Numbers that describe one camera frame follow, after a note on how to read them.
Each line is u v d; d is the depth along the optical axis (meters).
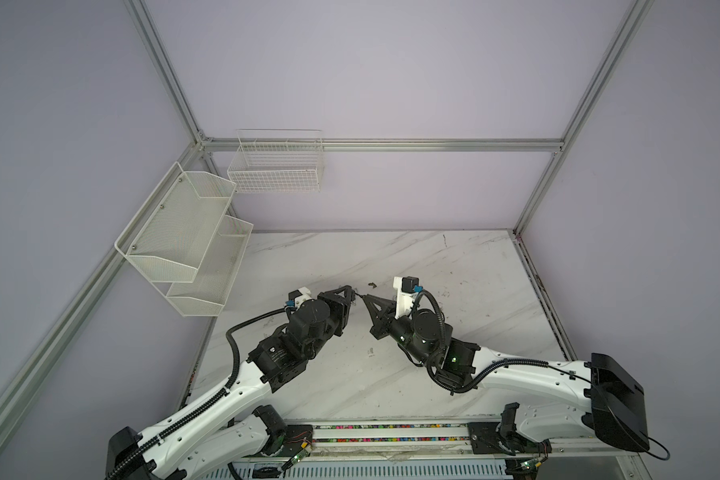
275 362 0.51
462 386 0.54
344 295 0.70
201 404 0.44
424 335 0.52
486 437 0.73
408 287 0.60
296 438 0.74
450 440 0.75
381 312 0.64
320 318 0.52
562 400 0.45
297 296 0.66
